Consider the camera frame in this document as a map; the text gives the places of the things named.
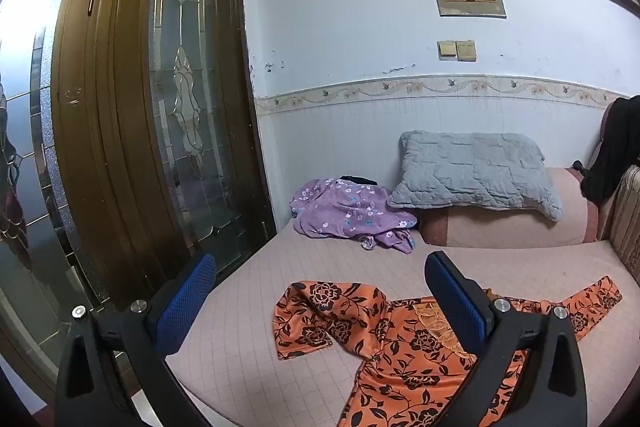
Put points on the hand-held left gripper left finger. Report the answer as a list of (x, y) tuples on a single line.
[(184, 304)]

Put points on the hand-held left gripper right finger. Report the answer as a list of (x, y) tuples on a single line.
[(457, 302)]

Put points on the orange black floral garment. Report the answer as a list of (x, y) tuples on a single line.
[(400, 357)]

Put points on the pink bolster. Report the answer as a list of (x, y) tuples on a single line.
[(500, 227)]

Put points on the grey quilted pillow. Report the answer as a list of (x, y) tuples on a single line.
[(475, 172)]

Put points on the purple floral garment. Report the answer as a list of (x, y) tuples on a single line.
[(345, 212)]

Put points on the wooden door with patterned glass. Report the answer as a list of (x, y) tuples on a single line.
[(120, 132)]

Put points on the striped beige cushion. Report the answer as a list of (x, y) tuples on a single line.
[(627, 222)]

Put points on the black cloth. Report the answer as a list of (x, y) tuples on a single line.
[(615, 152)]

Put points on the beige wall switch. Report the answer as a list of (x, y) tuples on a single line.
[(446, 49), (466, 50)]

